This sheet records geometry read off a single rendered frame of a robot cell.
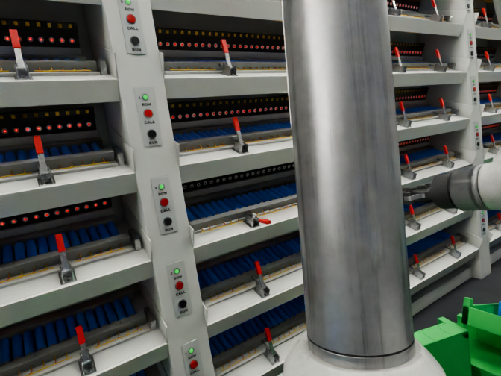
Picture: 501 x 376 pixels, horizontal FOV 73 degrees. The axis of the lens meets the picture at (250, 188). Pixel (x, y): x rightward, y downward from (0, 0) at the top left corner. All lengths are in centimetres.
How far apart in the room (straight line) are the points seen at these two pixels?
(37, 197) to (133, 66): 31
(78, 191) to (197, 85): 35
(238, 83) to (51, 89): 41
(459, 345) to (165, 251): 76
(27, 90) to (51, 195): 19
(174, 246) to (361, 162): 56
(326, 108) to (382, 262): 14
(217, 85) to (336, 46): 55
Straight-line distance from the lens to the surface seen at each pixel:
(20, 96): 75
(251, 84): 90
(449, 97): 177
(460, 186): 77
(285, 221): 93
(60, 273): 76
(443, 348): 104
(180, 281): 80
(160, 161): 76
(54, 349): 86
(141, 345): 85
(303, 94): 33
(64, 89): 75
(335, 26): 33
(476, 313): 128
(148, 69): 79
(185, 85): 81
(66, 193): 73
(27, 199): 73
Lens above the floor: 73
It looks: 7 degrees down
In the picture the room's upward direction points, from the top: 9 degrees counter-clockwise
